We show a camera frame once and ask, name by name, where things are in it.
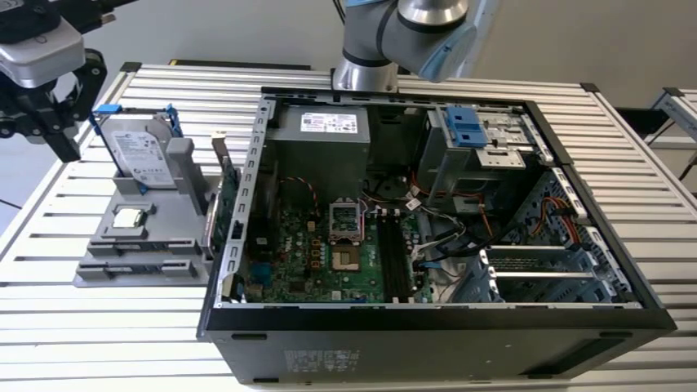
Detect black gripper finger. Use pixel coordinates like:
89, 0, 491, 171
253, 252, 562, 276
0, 93, 45, 145
39, 49, 109, 163

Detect hard disk in blue carrier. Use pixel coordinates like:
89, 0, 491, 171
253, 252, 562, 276
86, 103, 183, 195

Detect silver CPU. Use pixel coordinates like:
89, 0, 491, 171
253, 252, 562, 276
110, 207, 146, 229

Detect grey parts rack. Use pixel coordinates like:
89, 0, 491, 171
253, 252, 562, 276
71, 137, 217, 290

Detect green graphics card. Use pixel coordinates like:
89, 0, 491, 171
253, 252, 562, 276
199, 129, 245, 262

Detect black case fan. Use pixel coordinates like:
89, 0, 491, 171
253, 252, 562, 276
250, 158, 282, 262

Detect grey power supply unit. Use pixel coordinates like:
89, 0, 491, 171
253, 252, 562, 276
265, 105, 371, 201

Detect metal socket cover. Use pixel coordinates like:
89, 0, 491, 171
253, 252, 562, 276
327, 198, 364, 243

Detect CPU socket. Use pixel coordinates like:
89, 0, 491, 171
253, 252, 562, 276
330, 243, 364, 274

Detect green motherboard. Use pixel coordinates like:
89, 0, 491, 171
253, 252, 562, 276
238, 195, 436, 305

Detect blue plastic drive latch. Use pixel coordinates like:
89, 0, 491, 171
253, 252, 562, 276
443, 106, 484, 149

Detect black PC case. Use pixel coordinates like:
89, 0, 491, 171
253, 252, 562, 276
194, 85, 678, 385

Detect metal disk bay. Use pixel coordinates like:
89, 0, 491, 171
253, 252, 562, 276
478, 244, 627, 305

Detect aluminium side table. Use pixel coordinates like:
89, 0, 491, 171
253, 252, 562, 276
644, 87, 697, 150

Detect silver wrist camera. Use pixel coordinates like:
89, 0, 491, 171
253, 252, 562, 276
0, 18, 86, 89

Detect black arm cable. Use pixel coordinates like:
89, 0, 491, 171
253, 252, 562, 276
58, 0, 137, 38

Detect twisted fan wire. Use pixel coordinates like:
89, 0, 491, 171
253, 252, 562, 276
278, 176, 323, 217

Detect black cable bundle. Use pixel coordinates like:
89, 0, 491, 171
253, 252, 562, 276
412, 212, 523, 262

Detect orange red yellow power wires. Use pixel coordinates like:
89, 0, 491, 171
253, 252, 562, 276
524, 195, 582, 251

